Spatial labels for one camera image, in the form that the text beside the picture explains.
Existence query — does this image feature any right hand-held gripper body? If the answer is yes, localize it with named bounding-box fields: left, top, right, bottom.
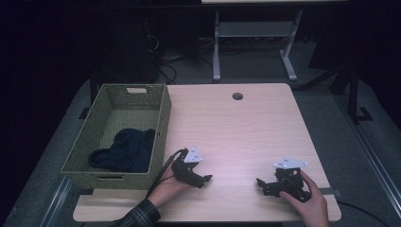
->
left=268, top=156, right=312, bottom=203

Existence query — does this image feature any white metal stand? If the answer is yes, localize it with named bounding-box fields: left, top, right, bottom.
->
left=212, top=9, right=305, bottom=83

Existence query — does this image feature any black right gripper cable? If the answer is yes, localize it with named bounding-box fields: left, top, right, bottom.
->
left=337, top=200, right=392, bottom=227

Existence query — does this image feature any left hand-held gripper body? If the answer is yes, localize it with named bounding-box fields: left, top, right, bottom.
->
left=170, top=145, right=204, bottom=189

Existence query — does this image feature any green woven basket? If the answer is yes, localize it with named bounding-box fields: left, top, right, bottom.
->
left=60, top=82, right=172, bottom=191

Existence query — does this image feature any dark blue cloth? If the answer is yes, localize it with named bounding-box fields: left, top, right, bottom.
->
left=87, top=127, right=157, bottom=174

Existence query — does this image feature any dark computer tower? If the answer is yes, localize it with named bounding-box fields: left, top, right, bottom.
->
left=93, top=9, right=160, bottom=85

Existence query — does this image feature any person's left hand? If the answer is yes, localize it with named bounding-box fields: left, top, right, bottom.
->
left=147, top=160, right=194, bottom=209

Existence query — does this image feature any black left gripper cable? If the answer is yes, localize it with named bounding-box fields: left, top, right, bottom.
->
left=145, top=148, right=187, bottom=199

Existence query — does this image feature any tangle of floor cables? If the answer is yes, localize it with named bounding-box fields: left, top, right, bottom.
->
left=145, top=18, right=216, bottom=85

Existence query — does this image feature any metal floor rail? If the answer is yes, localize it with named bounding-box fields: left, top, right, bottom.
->
left=39, top=176, right=74, bottom=227
left=333, top=93, right=401, bottom=219

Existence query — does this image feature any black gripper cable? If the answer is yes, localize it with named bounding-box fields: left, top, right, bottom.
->
left=337, top=200, right=392, bottom=227
left=145, top=148, right=187, bottom=199

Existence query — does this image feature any black metal stand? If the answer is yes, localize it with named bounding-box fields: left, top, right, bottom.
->
left=329, top=61, right=375, bottom=125

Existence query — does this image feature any grey tape strip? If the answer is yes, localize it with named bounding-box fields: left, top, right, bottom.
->
left=319, top=186, right=343, bottom=199

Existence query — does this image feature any person's right hand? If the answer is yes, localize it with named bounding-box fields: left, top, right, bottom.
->
left=278, top=169, right=331, bottom=227

